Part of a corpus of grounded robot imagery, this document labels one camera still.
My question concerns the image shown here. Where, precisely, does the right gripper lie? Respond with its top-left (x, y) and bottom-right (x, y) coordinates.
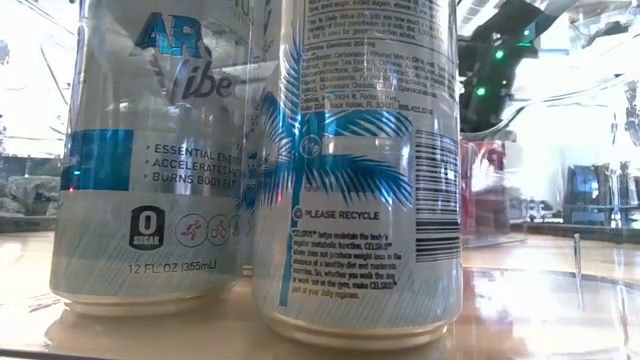
top-left (457, 22), bottom-right (534, 135)

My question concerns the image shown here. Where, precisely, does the red cola can white script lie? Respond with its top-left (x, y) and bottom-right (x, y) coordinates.
top-left (460, 139), bottom-right (507, 237)

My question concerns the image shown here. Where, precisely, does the clear plastic bin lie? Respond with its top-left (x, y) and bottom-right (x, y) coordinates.
top-left (0, 0), bottom-right (640, 360)
top-left (459, 133), bottom-right (531, 250)

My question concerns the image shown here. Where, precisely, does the white Celsius can black lid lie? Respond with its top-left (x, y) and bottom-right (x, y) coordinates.
top-left (48, 0), bottom-right (254, 319)
top-left (248, 0), bottom-right (464, 351)

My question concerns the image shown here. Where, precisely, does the grey covered machine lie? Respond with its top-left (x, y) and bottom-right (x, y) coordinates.
top-left (0, 174), bottom-right (62, 219)

